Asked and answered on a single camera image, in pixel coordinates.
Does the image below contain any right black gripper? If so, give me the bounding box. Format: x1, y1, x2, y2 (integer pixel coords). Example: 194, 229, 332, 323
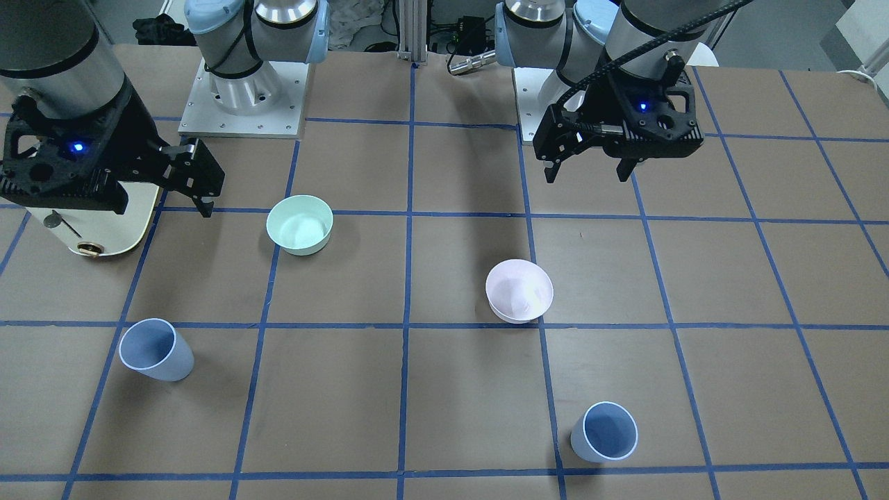
1, 81, 225, 218

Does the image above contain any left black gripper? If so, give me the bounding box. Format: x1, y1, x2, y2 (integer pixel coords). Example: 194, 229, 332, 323
533, 69, 704, 184

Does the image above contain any blue cup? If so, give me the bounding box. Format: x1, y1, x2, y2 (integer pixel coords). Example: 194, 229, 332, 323
117, 317, 194, 382
570, 401, 639, 463

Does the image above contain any cream wooden board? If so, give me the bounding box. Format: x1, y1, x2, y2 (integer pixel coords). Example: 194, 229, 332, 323
26, 183, 161, 258

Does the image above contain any mint green bowl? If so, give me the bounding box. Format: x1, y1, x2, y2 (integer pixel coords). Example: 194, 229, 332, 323
265, 195, 334, 256

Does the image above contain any pink bowl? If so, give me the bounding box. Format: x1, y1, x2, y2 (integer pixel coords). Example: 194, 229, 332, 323
485, 259, 554, 324

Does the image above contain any metal cylinder connector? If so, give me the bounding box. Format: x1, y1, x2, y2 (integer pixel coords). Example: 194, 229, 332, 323
447, 50, 497, 76

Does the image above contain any black cloth bundle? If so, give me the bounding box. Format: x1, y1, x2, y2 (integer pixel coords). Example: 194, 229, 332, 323
131, 13, 197, 47

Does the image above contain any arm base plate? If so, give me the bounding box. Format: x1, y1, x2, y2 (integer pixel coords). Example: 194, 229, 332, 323
513, 67, 569, 145
178, 61, 313, 140

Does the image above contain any black braided cable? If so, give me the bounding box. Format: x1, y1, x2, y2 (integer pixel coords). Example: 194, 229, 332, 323
563, 0, 754, 105

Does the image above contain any aluminium frame post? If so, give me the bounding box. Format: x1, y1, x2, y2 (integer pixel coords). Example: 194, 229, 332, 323
393, 0, 429, 67

